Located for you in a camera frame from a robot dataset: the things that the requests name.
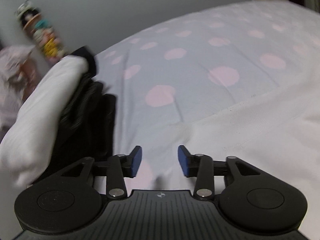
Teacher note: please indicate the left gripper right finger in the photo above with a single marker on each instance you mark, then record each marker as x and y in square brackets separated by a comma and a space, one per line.
[247, 197]

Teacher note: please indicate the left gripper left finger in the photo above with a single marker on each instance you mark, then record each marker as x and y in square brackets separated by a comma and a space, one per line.
[75, 196]

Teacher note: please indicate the white sweatshirt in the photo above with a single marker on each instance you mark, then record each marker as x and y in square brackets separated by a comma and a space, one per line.
[277, 132]

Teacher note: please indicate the folded white garment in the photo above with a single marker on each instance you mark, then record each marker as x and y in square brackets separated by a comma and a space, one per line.
[27, 147]

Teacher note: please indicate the folded black garment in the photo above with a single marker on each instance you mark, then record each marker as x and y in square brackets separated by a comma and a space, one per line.
[86, 124]

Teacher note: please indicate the grey pink duvet pile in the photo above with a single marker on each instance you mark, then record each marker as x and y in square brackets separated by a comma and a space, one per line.
[19, 77]

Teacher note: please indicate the polka dot bed sheet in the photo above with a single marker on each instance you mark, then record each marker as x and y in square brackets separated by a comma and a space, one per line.
[194, 66]

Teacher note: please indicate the hanging plush toy organizer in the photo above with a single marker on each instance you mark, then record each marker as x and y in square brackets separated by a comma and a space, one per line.
[46, 39]

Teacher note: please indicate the panda plush toy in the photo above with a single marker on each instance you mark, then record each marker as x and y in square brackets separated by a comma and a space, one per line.
[27, 12]

